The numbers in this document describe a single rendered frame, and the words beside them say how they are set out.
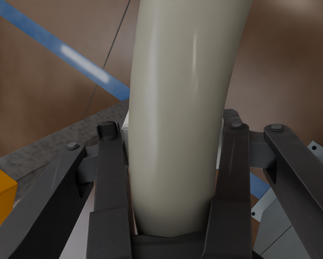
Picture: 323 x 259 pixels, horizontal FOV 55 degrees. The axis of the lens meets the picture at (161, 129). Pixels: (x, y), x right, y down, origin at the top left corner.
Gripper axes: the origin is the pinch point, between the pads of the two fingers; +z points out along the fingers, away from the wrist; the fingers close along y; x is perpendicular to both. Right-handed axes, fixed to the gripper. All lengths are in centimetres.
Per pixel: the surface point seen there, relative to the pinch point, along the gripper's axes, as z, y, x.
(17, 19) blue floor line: 170, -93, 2
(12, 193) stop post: 35, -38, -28
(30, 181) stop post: 43, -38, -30
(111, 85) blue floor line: 144, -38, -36
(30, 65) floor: 167, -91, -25
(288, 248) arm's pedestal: 57, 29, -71
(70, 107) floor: 155, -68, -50
